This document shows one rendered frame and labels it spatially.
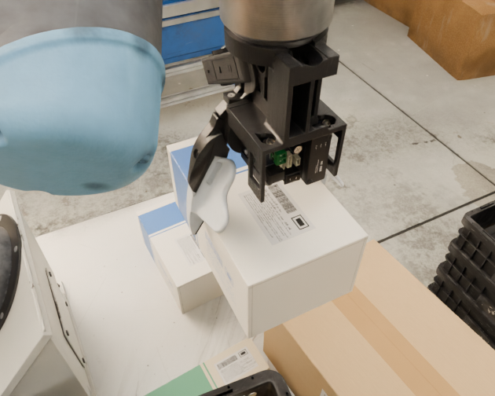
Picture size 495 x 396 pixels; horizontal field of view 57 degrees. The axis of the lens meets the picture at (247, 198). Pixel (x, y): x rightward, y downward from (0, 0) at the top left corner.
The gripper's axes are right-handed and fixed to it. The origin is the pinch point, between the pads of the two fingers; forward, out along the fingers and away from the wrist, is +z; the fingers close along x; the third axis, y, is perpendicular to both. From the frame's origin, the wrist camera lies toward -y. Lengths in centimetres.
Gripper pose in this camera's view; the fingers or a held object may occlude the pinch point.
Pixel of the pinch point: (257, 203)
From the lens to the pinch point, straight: 46.5
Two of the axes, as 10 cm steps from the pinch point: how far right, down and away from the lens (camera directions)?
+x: 9.0, -3.2, 3.1
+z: 0.0, 6.9, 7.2
